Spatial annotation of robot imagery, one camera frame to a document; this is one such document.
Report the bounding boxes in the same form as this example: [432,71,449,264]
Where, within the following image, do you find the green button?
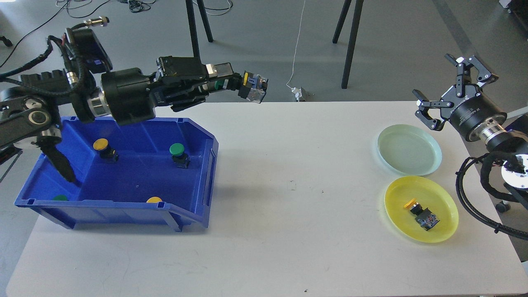
[169,143,190,169]
[212,71,269,104]

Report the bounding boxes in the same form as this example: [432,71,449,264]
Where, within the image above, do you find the black right stand legs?
[332,0,364,90]

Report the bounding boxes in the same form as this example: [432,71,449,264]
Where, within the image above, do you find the black floor cables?
[0,0,234,68]

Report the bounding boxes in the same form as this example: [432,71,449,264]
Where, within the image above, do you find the blue plastic bin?
[14,117,219,232]

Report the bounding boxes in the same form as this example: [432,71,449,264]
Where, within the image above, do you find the black stand legs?
[185,0,214,60]
[332,0,364,90]

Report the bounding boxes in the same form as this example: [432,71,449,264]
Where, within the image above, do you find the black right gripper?
[413,53,507,142]

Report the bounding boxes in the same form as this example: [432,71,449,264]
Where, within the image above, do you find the green button left corner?
[52,194,68,201]

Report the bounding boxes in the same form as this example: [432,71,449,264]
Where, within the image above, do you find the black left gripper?
[89,56,241,125]

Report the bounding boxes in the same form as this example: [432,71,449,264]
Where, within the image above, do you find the yellow plate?
[384,176,459,244]

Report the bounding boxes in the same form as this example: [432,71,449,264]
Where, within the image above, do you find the white wheeled chair base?
[495,105,528,213]

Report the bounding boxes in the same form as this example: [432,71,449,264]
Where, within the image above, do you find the yellow button front edge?
[146,197,163,203]

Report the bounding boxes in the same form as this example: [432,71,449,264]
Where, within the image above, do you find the light green plate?
[375,124,443,176]

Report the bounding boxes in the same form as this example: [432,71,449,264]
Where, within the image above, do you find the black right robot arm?
[413,53,528,240]

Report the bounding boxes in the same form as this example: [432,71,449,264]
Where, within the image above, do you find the yellow button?
[404,199,440,231]
[92,138,119,163]

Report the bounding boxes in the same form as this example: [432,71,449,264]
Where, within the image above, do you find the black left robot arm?
[1,16,248,182]

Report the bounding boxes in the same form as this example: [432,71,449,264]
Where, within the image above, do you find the white cable with plug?
[285,0,315,102]

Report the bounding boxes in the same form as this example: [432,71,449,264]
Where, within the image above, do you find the black left stand legs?
[185,0,214,60]

